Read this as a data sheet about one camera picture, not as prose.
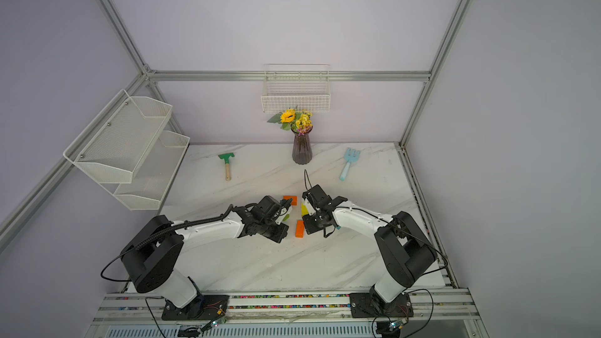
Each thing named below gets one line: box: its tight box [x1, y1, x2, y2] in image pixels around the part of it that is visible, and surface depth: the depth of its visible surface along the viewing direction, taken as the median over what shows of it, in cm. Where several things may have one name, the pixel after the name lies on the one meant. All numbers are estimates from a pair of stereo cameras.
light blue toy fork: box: [339, 147, 361, 181], surface depth 115 cm
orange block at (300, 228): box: [295, 219, 305, 238], surface depth 90 cm
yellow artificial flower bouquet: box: [266, 108, 314, 136], surface depth 97 cm
